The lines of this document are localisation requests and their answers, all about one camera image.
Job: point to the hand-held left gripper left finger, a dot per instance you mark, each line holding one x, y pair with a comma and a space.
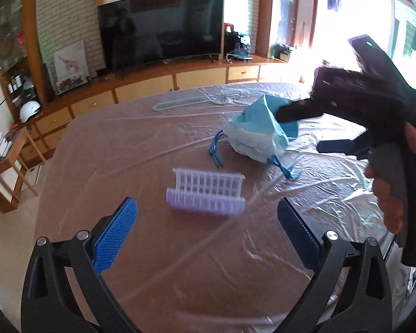
114, 236

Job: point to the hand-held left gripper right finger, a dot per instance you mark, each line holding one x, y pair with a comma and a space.
298, 236

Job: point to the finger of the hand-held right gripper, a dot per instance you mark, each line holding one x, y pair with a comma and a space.
339, 145
298, 111

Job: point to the lavender plastic grid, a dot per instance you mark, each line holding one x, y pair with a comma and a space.
201, 194

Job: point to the person's right hand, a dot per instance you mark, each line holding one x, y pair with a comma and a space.
384, 197

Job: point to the black coffee machine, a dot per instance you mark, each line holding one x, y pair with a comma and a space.
238, 43

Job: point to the clear plastic tray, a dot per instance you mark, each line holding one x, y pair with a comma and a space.
190, 103

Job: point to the wooden side table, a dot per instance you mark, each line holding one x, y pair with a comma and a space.
12, 166

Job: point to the white dome lamp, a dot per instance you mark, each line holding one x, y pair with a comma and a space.
30, 111

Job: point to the wooden drawer cabinet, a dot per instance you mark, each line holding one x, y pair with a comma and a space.
142, 86

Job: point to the black television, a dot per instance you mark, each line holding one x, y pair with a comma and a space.
159, 31

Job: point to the elephant picture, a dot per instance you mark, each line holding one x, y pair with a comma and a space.
71, 66

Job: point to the glass display cabinet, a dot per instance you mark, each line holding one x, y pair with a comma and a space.
10, 41

